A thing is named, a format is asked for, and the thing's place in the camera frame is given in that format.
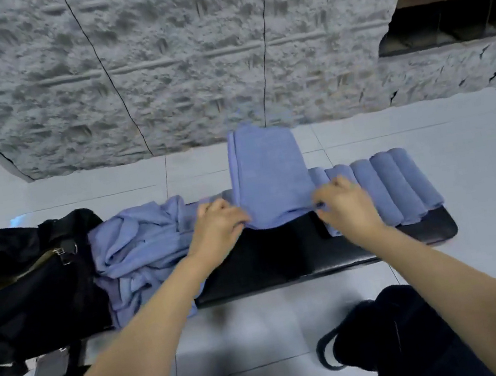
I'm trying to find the person's left hand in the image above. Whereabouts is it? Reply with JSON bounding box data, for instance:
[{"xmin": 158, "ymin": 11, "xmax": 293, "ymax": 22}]
[{"xmin": 178, "ymin": 193, "xmax": 259, "ymax": 273}]

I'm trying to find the person's right hand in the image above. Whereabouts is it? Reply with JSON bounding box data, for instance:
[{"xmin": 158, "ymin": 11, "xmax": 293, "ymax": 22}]
[{"xmin": 309, "ymin": 169, "xmax": 386, "ymax": 252}]

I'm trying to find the blue towel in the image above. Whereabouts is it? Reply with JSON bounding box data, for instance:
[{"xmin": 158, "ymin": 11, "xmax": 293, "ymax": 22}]
[
  {"xmin": 308, "ymin": 164, "xmax": 343, "ymax": 240},
  {"xmin": 221, "ymin": 113, "xmax": 330, "ymax": 235},
  {"xmin": 324, "ymin": 161, "xmax": 363, "ymax": 193},
  {"xmin": 350, "ymin": 153, "xmax": 408, "ymax": 234},
  {"xmin": 368, "ymin": 146, "xmax": 430, "ymax": 228},
  {"xmin": 387, "ymin": 140, "xmax": 447, "ymax": 218}
]

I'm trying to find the person's left forearm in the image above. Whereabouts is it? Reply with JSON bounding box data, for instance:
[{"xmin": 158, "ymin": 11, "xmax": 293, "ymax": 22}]
[{"xmin": 31, "ymin": 250, "xmax": 236, "ymax": 376}]

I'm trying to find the person's right forearm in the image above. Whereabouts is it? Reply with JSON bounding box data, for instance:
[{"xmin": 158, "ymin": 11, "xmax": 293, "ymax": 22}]
[{"xmin": 354, "ymin": 206, "xmax": 496, "ymax": 376}]

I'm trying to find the rolled blue towel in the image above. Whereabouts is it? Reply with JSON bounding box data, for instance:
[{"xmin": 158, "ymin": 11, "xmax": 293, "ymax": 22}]
[
  {"xmin": 350, "ymin": 153, "xmax": 408, "ymax": 234},
  {"xmin": 308, "ymin": 164, "xmax": 343, "ymax": 240},
  {"xmin": 324, "ymin": 161, "xmax": 363, "ymax": 193},
  {"xmin": 368, "ymin": 146, "xmax": 430, "ymax": 228},
  {"xmin": 387, "ymin": 140, "xmax": 447, "ymax": 218}
]

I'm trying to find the black padded bench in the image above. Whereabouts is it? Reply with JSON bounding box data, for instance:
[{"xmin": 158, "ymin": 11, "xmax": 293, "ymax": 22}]
[{"xmin": 179, "ymin": 160, "xmax": 465, "ymax": 310}]

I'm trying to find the pile of crumpled blue towels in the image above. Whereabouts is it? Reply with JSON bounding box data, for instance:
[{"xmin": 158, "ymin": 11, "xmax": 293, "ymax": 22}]
[{"xmin": 83, "ymin": 186, "xmax": 255, "ymax": 333}]

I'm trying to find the person's right trouser leg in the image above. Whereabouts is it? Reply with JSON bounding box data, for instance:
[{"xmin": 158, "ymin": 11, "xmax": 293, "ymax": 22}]
[{"xmin": 322, "ymin": 271, "xmax": 496, "ymax": 376}]

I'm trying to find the black bag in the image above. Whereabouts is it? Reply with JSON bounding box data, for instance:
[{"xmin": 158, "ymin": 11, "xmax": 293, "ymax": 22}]
[{"xmin": 0, "ymin": 205, "xmax": 127, "ymax": 376}]

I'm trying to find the black strap loop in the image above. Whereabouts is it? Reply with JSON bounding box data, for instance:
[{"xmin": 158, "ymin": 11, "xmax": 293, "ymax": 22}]
[{"xmin": 313, "ymin": 325, "xmax": 351, "ymax": 374}]

